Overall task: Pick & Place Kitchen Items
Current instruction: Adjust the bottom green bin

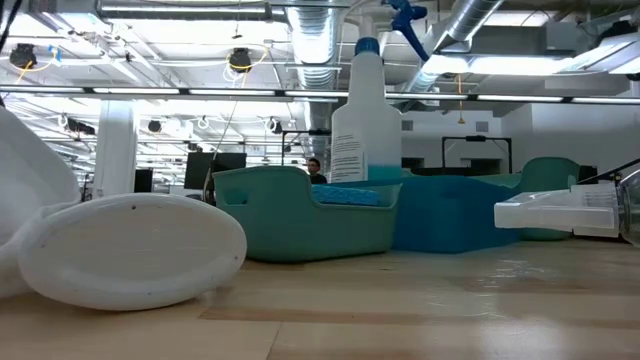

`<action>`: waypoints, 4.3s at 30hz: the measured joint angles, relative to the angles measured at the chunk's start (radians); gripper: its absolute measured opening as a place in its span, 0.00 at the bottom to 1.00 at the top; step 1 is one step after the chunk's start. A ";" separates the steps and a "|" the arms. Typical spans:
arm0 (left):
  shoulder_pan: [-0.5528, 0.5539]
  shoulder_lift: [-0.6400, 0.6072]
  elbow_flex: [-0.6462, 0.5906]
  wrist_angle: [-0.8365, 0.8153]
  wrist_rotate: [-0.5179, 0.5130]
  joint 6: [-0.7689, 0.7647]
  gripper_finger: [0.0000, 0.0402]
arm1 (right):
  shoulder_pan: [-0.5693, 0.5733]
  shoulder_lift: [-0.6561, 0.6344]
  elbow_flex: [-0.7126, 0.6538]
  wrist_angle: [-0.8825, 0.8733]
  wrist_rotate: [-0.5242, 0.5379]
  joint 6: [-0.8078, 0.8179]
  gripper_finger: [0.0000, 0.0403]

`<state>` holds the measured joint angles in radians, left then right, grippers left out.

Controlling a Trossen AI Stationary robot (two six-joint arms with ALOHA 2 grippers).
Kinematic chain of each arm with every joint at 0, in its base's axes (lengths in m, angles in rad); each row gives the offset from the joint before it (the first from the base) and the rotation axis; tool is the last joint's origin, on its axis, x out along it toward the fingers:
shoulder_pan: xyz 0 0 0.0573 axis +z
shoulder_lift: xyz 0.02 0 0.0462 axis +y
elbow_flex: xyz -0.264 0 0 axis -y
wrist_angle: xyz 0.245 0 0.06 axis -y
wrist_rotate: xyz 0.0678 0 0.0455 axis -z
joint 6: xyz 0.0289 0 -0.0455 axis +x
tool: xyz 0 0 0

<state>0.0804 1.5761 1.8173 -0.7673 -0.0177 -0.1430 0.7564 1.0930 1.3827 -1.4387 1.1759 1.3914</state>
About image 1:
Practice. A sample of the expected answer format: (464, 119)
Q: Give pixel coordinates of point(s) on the white towel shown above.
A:
(25, 175)

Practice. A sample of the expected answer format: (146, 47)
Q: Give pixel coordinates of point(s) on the small teal plastic bin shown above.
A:
(280, 225)

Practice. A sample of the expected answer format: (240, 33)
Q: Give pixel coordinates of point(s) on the black monitor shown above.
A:
(200, 167)

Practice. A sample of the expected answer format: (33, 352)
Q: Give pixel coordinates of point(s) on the clear spray bottle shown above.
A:
(555, 210)

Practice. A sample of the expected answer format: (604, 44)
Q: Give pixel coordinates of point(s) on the blue sponge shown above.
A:
(345, 195)

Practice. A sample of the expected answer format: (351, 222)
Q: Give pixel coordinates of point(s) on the white column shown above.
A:
(115, 160)

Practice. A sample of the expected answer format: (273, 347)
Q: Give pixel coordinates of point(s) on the white squeeze bottle blue label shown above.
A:
(130, 250)

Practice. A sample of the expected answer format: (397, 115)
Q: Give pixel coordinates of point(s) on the slanted silver ventilation duct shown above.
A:
(470, 20)

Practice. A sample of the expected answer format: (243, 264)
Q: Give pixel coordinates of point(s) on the person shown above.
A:
(315, 170)

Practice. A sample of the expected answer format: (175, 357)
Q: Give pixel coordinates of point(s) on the spray bottle with blue liquid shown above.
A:
(365, 125)

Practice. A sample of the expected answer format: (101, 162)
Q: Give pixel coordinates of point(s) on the black station frame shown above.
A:
(305, 132)
(475, 138)

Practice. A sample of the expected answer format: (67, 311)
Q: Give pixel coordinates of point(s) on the small black box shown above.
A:
(143, 181)

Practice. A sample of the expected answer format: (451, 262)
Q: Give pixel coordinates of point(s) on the wide silver ventilation duct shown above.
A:
(315, 30)

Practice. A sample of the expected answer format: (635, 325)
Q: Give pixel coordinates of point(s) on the black ceiling camera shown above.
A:
(22, 55)
(241, 59)

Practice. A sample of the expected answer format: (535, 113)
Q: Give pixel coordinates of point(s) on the blue plastic tray bin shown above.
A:
(450, 215)

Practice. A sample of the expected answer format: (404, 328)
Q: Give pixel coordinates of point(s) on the long ceiling light strip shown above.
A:
(225, 92)

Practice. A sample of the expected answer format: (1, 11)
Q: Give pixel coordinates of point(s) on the large teal plastic bin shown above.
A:
(550, 175)

